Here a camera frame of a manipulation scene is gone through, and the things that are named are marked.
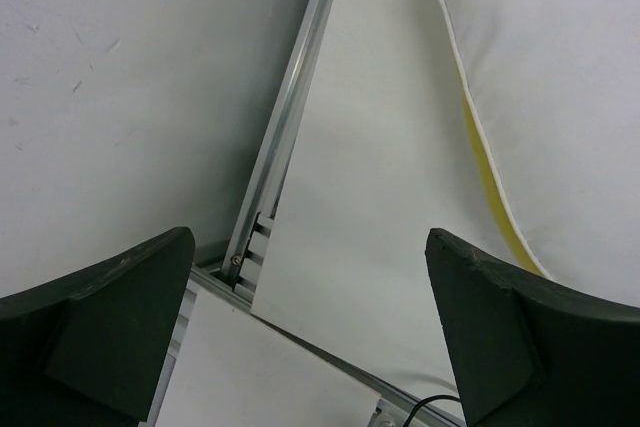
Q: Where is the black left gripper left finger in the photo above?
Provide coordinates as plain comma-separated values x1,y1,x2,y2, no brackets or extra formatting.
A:
1,227,195,426

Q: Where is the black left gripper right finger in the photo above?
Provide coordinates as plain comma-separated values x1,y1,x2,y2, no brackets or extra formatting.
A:
425,228,639,426

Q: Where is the white pillow with yellow edge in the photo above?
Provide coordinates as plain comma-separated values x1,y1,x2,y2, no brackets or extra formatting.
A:
439,0,639,306

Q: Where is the black thin base cable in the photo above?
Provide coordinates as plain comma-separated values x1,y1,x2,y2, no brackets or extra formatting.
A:
407,394,464,427

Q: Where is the aluminium table frame rail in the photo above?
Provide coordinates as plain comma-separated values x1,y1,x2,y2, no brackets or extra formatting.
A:
156,0,486,426

